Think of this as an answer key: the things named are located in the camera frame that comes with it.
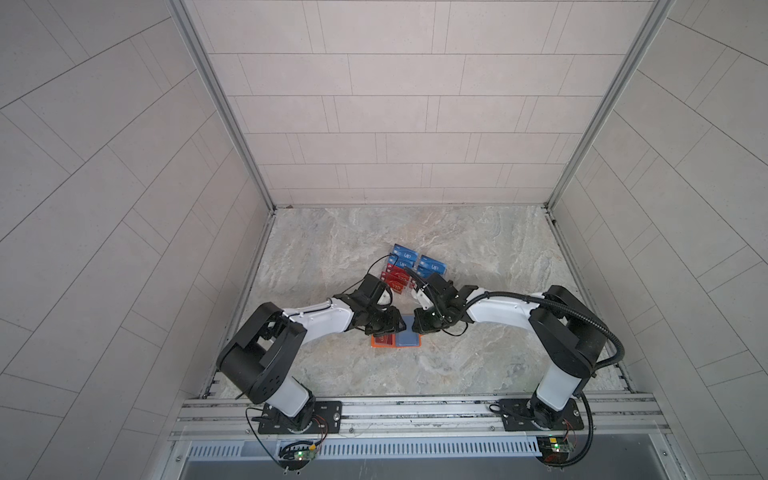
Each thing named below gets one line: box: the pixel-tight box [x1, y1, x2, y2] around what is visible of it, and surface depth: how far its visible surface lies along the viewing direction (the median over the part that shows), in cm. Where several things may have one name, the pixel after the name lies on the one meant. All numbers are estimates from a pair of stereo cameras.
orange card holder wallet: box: [371, 314, 422, 348], surface depth 84 cm
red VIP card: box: [375, 334, 393, 345], surface depth 84 cm
